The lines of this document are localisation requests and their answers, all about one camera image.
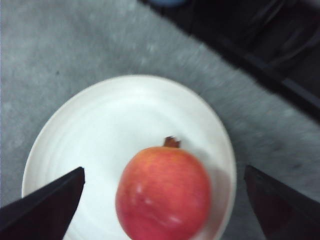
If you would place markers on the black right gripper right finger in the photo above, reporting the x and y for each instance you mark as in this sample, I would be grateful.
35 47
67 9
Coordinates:
281 212

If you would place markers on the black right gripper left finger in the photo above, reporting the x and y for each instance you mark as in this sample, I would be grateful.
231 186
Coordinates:
44 214

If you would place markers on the white plate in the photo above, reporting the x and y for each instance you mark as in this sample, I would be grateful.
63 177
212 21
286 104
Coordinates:
102 128

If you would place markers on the blue plate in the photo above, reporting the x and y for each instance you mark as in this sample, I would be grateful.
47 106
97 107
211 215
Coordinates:
168 3

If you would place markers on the black dish rack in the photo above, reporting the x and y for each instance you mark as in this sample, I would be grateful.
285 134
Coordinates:
279 37

